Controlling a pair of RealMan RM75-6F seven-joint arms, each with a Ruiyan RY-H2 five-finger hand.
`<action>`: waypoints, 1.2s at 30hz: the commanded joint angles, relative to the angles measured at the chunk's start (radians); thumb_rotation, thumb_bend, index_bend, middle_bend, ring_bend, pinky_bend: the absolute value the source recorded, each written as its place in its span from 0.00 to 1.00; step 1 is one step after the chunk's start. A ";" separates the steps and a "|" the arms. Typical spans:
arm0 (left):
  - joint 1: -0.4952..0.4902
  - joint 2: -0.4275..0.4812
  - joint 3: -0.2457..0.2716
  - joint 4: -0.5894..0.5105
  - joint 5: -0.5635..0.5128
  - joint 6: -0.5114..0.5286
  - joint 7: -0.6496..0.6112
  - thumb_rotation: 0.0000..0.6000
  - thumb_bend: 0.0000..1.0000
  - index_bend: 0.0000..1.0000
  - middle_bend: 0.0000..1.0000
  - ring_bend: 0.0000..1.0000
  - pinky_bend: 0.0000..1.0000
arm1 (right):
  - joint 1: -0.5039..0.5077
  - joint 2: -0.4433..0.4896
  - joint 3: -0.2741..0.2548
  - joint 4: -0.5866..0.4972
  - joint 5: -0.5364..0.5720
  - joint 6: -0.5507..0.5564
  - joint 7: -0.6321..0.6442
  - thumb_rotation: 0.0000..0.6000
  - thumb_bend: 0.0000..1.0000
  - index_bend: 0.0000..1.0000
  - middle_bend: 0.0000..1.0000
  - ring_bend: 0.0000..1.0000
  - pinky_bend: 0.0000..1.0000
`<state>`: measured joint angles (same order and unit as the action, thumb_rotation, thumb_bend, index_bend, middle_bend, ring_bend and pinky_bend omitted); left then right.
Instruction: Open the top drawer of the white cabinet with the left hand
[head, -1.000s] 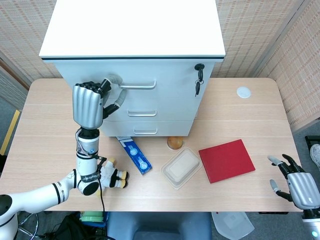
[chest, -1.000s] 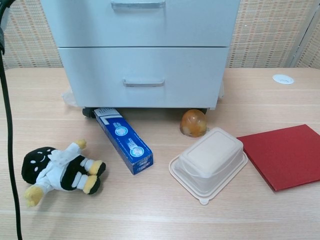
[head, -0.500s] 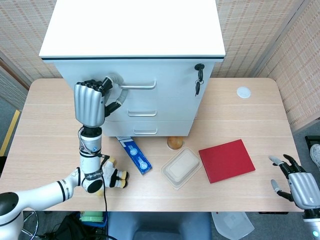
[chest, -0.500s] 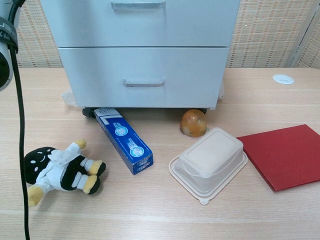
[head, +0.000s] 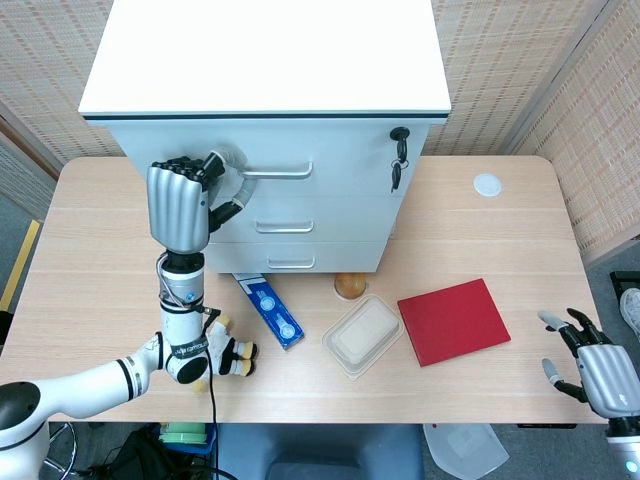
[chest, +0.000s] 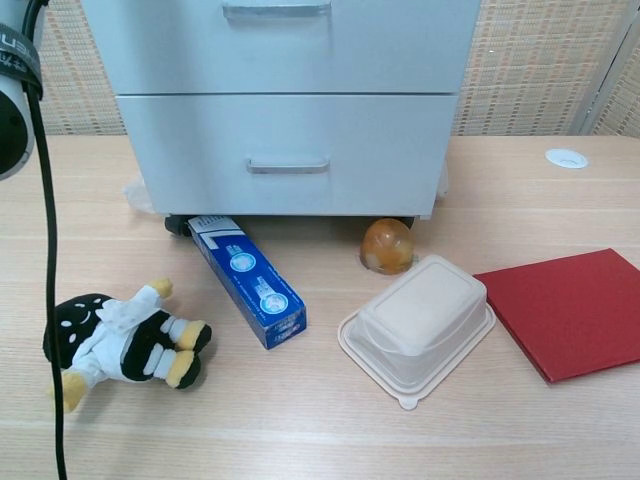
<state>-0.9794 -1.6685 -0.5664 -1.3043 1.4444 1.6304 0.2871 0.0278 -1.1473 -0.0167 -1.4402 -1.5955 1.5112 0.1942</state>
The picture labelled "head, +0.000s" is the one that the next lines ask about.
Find black bag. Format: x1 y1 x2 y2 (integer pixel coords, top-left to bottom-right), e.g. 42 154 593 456
87 424 217 480

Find blue toothpaste box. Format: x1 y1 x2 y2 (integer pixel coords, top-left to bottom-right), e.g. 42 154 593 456
230 272 306 351

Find white table cable grommet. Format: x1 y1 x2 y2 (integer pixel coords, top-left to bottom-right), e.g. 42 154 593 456
472 172 504 198

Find grey partition frame post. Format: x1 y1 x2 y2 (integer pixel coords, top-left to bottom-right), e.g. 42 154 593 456
503 0 619 157

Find green plastic box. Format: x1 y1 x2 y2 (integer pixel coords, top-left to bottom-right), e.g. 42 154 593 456
159 422 209 447

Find translucent white plastic cover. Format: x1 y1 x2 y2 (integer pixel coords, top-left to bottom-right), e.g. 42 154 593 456
422 423 511 480

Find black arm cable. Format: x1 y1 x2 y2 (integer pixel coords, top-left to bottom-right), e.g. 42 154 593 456
198 303 224 480

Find black and white plush doll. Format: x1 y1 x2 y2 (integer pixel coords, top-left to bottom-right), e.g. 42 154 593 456
192 313 260 396

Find black keys in lock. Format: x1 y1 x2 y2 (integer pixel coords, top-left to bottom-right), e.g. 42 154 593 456
388 126 412 194

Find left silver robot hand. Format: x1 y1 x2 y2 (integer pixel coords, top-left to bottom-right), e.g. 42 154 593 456
146 144 261 254

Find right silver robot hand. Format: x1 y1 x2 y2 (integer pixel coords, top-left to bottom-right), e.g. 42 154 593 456
537 307 635 420

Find beige plastic lunch box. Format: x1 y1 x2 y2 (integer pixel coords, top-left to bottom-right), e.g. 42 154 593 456
320 293 405 382

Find blue chair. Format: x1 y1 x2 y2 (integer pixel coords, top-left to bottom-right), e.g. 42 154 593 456
212 423 426 480

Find white three-drawer cabinet body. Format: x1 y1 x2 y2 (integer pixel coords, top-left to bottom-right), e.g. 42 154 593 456
78 0 453 275

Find large white drawer with lock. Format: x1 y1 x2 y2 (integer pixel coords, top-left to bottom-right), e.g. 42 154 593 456
107 123 431 200

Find red square folder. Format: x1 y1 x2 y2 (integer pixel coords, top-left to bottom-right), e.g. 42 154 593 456
397 277 512 369

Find small orange fruit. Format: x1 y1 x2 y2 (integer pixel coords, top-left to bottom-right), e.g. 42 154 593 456
333 272 369 300

